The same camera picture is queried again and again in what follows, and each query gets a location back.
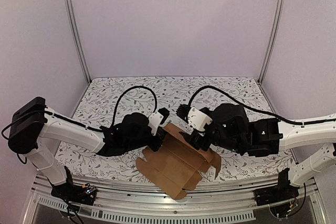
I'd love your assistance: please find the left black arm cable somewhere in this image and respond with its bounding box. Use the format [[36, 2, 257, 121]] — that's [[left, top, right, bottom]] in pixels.
[[111, 86, 158, 130]]

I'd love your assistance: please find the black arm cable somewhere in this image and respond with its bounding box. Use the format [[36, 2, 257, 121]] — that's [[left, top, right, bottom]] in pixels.
[[189, 85, 305, 125], [111, 86, 158, 130]]

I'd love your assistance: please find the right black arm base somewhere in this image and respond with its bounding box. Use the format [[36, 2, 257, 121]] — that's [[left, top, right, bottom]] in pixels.
[[254, 168, 299, 219]]

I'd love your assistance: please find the right aluminium frame post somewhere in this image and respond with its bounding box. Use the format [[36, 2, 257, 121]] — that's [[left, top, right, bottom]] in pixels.
[[257, 0, 285, 86]]

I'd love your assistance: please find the aluminium front rail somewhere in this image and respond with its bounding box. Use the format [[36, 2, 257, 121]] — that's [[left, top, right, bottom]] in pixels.
[[22, 174, 328, 224]]

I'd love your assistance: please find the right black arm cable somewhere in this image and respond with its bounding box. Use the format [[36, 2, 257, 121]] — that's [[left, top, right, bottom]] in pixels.
[[189, 85, 305, 125]]

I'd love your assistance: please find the brown cardboard paper box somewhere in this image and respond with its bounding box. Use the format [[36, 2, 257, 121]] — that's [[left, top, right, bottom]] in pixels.
[[136, 123, 222, 200]]

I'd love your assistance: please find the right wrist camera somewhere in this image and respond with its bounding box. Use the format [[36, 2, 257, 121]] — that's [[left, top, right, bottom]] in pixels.
[[176, 104, 213, 134]]

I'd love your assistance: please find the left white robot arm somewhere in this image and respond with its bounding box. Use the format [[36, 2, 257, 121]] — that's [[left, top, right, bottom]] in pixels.
[[4, 97, 170, 200]]

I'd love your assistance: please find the left aluminium frame post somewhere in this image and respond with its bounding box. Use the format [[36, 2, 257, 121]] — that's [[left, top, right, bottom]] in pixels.
[[64, 0, 92, 84]]

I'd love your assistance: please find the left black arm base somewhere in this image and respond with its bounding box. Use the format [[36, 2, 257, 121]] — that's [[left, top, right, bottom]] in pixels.
[[49, 166, 98, 206]]

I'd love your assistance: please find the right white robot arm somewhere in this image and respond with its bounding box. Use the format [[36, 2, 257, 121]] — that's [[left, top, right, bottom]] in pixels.
[[176, 103, 335, 201]]

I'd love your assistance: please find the aluminium frame post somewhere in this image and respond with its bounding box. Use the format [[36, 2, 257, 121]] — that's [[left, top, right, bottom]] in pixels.
[[257, 0, 285, 86], [64, 0, 92, 84]]

